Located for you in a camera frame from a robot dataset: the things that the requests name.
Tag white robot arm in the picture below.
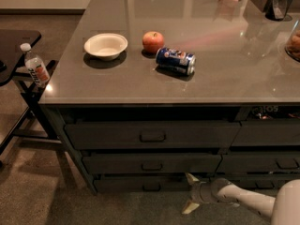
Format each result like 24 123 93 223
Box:
182 172 300 225

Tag white paper bowl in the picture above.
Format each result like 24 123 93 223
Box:
83 33 128 61

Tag drawer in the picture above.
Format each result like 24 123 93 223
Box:
217 152 300 173
64 121 240 150
82 153 221 174
222 173 300 189
232 119 300 146
94 175 189 193

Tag blue soda can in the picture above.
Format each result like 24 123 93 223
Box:
156 47 196 76

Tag dark metal container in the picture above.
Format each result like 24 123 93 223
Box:
265 0 293 22

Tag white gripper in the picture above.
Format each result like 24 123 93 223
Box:
182 172 215 215

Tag clear plastic water bottle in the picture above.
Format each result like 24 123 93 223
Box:
20 43 50 88

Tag glass jar with snacks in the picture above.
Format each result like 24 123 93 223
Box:
285 21 300 62

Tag snack bags in drawer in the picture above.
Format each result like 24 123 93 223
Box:
249 105 300 120

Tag red apple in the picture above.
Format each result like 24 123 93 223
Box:
142 31 164 53

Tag dark side table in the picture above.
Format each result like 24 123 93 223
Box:
0 29 58 154

